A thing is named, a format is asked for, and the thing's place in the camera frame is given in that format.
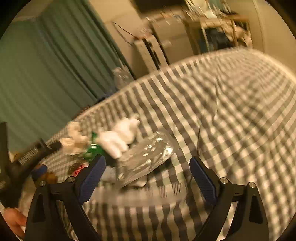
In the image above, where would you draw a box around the white packet red label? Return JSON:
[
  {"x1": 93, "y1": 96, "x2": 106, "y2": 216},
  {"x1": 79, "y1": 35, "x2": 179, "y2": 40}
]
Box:
[{"x1": 68, "y1": 162, "x2": 89, "y2": 177}]

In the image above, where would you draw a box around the grey mini fridge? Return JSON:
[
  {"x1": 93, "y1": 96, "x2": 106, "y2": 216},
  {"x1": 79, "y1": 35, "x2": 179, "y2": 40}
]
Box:
[{"x1": 151, "y1": 17, "x2": 194, "y2": 64}]

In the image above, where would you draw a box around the large clear water bottle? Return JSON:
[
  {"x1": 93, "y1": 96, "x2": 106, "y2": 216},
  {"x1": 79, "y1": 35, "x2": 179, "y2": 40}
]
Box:
[{"x1": 113, "y1": 67, "x2": 134, "y2": 89}]

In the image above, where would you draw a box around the person's left hand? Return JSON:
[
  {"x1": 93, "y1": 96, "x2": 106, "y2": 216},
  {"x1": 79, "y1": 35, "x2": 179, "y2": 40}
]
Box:
[{"x1": 4, "y1": 208, "x2": 27, "y2": 239}]

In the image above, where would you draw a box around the green curtain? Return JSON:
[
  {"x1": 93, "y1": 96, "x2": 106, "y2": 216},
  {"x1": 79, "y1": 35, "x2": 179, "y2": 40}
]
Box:
[{"x1": 1, "y1": 1, "x2": 128, "y2": 152}]

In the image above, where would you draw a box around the white suitcase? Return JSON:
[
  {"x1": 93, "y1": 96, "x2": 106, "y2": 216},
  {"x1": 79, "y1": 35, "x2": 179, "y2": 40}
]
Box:
[{"x1": 134, "y1": 35, "x2": 168, "y2": 73}]

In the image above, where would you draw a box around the checkered bed sheet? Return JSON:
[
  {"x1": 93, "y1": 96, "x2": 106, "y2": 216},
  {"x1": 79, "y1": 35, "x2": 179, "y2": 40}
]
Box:
[{"x1": 18, "y1": 47, "x2": 296, "y2": 241}]

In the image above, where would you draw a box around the green snack wrapper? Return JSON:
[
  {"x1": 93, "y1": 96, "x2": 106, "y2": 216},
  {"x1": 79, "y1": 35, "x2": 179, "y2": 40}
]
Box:
[{"x1": 83, "y1": 132, "x2": 106, "y2": 162}]

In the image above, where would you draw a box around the white dressing table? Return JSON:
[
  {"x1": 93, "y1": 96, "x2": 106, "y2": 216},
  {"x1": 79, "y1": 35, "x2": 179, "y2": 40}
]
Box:
[{"x1": 183, "y1": 15, "x2": 253, "y2": 54}]

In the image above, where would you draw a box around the white crumpled tissue pile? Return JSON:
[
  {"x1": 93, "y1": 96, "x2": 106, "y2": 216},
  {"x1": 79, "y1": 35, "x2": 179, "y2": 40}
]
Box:
[{"x1": 59, "y1": 121, "x2": 91, "y2": 156}]

